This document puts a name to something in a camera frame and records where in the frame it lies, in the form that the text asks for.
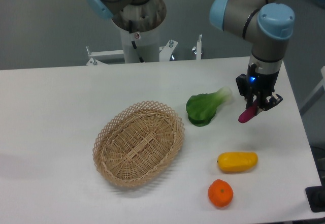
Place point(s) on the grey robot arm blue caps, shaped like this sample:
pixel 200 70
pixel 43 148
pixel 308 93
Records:
pixel 268 26

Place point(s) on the black device at table edge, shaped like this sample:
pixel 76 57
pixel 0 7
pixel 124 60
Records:
pixel 315 196

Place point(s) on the purple sweet potato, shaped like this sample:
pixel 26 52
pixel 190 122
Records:
pixel 248 114

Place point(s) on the yellow mango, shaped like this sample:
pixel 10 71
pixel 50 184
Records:
pixel 235 162

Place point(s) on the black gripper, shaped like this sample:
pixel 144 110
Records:
pixel 252 82

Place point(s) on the white metal base frame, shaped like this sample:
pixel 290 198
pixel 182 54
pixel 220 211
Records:
pixel 165 53

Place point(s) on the white frame at right edge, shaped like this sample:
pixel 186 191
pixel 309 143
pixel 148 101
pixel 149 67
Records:
pixel 316 93

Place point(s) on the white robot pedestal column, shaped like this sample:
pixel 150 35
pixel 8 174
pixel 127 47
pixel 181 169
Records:
pixel 139 30

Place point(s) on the woven wicker basket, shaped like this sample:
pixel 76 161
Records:
pixel 138 144

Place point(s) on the orange tangerine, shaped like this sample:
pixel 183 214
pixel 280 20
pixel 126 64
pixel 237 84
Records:
pixel 220 193

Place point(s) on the green bok choy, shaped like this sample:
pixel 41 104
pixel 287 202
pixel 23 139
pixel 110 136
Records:
pixel 202 108

